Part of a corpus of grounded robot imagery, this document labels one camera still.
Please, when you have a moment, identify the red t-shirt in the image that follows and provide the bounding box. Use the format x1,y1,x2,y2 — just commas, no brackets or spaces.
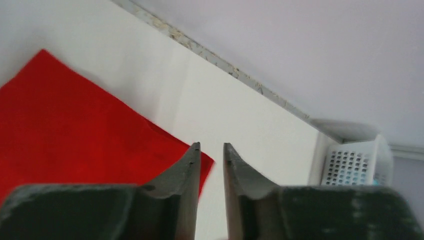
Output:
0,48,216,205

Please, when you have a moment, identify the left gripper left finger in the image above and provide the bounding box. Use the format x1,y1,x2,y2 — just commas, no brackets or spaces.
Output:
0,142,202,240

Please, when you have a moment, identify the white plastic basket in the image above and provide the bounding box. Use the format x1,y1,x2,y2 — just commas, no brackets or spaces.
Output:
308,134,394,187

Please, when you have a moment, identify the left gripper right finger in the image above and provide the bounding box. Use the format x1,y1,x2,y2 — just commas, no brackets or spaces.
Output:
223,143,424,240

